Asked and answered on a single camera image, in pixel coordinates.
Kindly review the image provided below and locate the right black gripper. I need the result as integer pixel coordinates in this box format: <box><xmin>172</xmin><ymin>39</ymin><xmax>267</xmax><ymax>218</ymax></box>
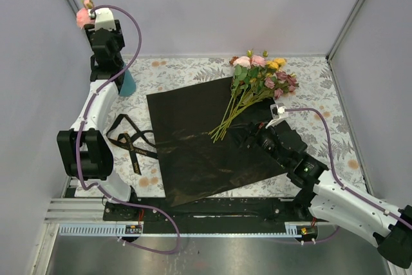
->
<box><xmin>226</xmin><ymin>117</ymin><xmax>290</xmax><ymax>169</ymax></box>

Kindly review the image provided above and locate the pink rose stem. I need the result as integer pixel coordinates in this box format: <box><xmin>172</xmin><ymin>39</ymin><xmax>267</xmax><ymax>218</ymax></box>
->
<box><xmin>76</xmin><ymin>0</ymin><xmax>95</xmax><ymax>29</ymax></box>

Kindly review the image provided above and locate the black wrapping paper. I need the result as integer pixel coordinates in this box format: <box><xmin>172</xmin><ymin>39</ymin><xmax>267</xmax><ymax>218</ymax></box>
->
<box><xmin>147</xmin><ymin>78</ymin><xmax>285</xmax><ymax>207</ymax></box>

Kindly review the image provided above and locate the black printed ribbon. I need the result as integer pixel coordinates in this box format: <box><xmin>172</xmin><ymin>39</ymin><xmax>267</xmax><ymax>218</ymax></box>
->
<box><xmin>106</xmin><ymin>114</ymin><xmax>158</xmax><ymax>175</ymax></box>

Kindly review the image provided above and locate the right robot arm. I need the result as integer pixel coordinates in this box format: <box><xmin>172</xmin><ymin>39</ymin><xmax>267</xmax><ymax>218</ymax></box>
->
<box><xmin>238</xmin><ymin>121</ymin><xmax>411</xmax><ymax>269</ymax></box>

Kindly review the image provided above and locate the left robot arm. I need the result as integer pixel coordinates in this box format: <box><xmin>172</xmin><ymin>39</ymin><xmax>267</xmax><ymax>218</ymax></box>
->
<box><xmin>57</xmin><ymin>19</ymin><xmax>140</xmax><ymax>220</ymax></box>

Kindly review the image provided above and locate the teal cylindrical vase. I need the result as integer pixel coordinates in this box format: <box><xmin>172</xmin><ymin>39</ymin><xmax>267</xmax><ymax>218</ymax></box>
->
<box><xmin>119</xmin><ymin>69</ymin><xmax>136</xmax><ymax>97</ymax></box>

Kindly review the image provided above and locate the floral tablecloth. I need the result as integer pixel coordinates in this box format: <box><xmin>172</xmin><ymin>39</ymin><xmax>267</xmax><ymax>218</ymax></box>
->
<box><xmin>106</xmin><ymin>57</ymin><xmax>366</xmax><ymax>197</ymax></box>

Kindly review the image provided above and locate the flower bouquet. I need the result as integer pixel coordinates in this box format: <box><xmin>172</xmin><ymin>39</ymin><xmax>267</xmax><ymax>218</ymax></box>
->
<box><xmin>209</xmin><ymin>50</ymin><xmax>299</xmax><ymax>142</ymax></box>

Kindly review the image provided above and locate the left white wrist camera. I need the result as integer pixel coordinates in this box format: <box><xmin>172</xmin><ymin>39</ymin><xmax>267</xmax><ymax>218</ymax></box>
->
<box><xmin>89</xmin><ymin>8</ymin><xmax>116</xmax><ymax>31</ymax></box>

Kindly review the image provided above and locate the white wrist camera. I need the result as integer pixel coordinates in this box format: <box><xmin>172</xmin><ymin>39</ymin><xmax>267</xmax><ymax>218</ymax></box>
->
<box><xmin>89</xmin><ymin>8</ymin><xmax>116</xmax><ymax>31</ymax></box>
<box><xmin>265</xmin><ymin>103</ymin><xmax>288</xmax><ymax>129</ymax></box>

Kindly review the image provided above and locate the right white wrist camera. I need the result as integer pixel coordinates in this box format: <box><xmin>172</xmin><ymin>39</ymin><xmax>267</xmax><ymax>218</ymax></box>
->
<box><xmin>265</xmin><ymin>103</ymin><xmax>288</xmax><ymax>129</ymax></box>

